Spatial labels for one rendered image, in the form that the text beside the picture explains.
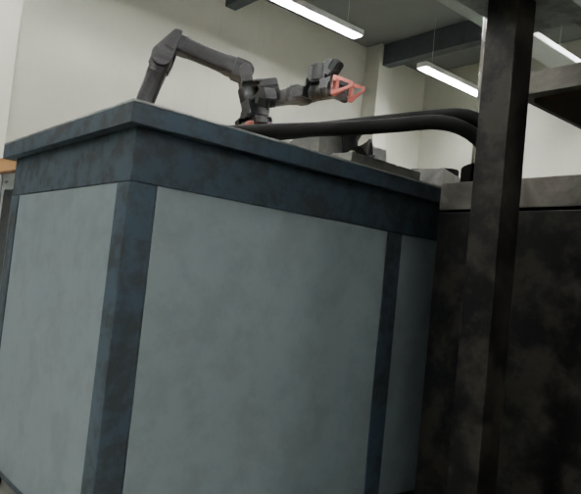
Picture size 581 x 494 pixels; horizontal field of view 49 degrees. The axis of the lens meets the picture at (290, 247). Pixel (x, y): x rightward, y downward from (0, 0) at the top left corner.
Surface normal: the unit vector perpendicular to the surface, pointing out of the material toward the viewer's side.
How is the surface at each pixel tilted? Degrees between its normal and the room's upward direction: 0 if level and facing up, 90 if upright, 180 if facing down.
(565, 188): 90
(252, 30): 90
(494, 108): 90
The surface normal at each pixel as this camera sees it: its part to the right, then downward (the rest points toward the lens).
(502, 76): -0.76, -0.11
